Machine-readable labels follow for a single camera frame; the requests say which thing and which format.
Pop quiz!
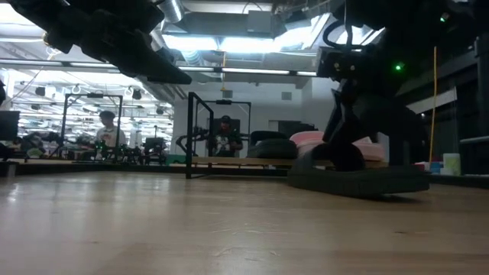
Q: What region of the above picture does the black table frame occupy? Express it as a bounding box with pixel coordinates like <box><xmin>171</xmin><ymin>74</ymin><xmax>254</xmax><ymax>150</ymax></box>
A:
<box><xmin>0</xmin><ymin>158</ymin><xmax>489</xmax><ymax>190</ymax></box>

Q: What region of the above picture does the long ceiling light strip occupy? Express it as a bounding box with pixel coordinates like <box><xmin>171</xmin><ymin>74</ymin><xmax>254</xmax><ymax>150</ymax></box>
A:
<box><xmin>177</xmin><ymin>65</ymin><xmax>319</xmax><ymax>77</ymax></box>

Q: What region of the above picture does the round silver ventilation duct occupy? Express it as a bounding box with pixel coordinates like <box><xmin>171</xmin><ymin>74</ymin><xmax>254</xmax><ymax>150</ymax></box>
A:
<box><xmin>154</xmin><ymin>0</ymin><xmax>184</xmax><ymax>24</ymax></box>

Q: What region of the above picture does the black foam slide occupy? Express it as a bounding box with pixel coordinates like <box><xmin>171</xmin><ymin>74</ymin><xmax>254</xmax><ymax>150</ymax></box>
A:
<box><xmin>287</xmin><ymin>143</ymin><xmax>431</xmax><ymax>199</ymax></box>
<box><xmin>247</xmin><ymin>130</ymin><xmax>298</xmax><ymax>160</ymax></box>

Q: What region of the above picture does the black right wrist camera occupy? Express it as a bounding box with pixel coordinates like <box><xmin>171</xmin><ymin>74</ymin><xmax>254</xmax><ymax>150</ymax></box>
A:
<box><xmin>316</xmin><ymin>45</ymin><xmax>379</xmax><ymax>82</ymax></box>

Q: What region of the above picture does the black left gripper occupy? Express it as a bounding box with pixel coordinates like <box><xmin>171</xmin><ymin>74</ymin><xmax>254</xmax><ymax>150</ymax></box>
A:
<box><xmin>57</xmin><ymin>0</ymin><xmax>192</xmax><ymax>84</ymax></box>

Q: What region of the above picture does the black camera cable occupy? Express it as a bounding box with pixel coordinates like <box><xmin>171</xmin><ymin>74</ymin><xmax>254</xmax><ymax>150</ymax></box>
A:
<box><xmin>322</xmin><ymin>18</ymin><xmax>368</xmax><ymax>51</ymax></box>

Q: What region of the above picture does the person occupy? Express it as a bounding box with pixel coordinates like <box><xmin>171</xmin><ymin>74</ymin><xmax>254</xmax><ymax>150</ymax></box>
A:
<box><xmin>208</xmin><ymin>115</ymin><xmax>244</xmax><ymax>157</ymax></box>
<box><xmin>95</xmin><ymin>110</ymin><xmax>127</xmax><ymax>148</ymax></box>

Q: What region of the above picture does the black background monitor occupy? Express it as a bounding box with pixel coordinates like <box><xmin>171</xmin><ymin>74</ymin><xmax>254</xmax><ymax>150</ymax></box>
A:
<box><xmin>0</xmin><ymin>110</ymin><xmax>21</xmax><ymax>141</ymax></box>

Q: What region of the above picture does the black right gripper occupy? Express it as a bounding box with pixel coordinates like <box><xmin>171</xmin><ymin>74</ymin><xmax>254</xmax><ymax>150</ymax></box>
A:
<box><xmin>322</xmin><ymin>78</ymin><xmax>429</xmax><ymax>167</ymax></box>

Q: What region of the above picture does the yellow cable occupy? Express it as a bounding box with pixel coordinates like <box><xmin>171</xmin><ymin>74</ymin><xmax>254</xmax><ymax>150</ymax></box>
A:
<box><xmin>428</xmin><ymin>45</ymin><xmax>439</xmax><ymax>163</ymax></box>

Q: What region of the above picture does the white plastic cup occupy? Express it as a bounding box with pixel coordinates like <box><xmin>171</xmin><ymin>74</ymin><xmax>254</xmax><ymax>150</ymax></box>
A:
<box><xmin>442</xmin><ymin>153</ymin><xmax>461</xmax><ymax>176</ymax></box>

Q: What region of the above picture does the dark background cabinet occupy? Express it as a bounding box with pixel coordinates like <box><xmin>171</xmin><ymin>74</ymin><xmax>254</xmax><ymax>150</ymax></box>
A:
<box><xmin>277</xmin><ymin>119</ymin><xmax>318</xmax><ymax>134</ymax></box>

